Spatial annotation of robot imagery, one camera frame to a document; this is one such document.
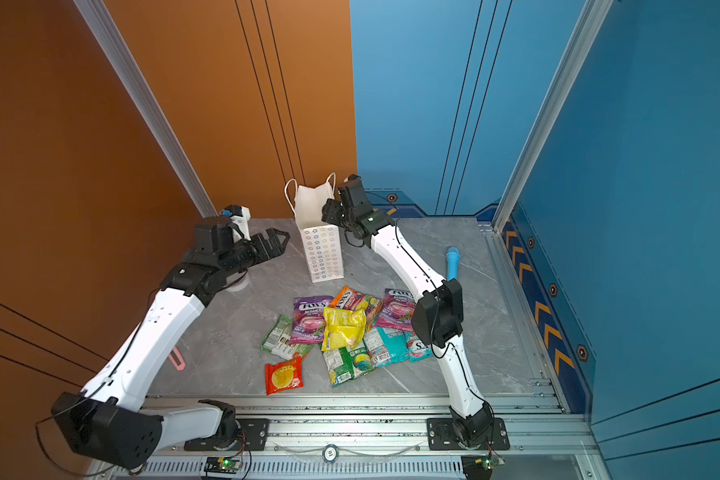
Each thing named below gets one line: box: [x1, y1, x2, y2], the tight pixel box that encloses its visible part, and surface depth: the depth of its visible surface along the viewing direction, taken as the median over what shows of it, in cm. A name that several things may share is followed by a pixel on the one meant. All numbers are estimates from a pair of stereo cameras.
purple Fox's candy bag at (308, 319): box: [290, 296, 334, 345], surface depth 91 cm
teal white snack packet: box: [363, 327, 409, 367], surface depth 87 cm
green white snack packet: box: [261, 314, 314, 360], surface depth 89 cm
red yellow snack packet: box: [264, 354, 304, 396], surface depth 84 cm
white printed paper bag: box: [284, 172, 344, 283], surface depth 95 cm
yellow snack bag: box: [321, 302, 367, 352], surface depth 87 cm
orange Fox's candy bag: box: [329, 285, 383, 332], surface depth 96 cm
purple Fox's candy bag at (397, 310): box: [376, 288, 416, 331], surface depth 93 cm
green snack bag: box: [322, 342, 374, 387], surface depth 84 cm
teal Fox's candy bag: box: [403, 331, 434, 363], surface depth 88 cm
